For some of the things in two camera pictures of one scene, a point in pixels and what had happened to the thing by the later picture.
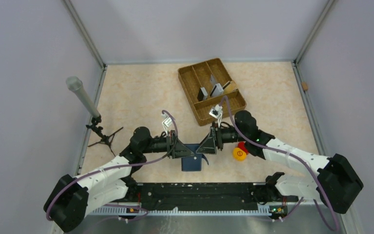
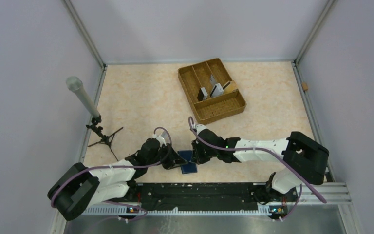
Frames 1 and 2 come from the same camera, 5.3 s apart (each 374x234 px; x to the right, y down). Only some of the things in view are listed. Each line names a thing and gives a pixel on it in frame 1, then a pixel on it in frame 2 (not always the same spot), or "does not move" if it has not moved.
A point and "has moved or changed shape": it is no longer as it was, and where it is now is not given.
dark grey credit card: [202, 94] does not move
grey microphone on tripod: [75, 84] does not move
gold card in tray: [229, 87] does not move
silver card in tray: [217, 90] does not move
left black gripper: [175, 147] → [173, 158]
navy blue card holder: [192, 163] has moved or changed shape
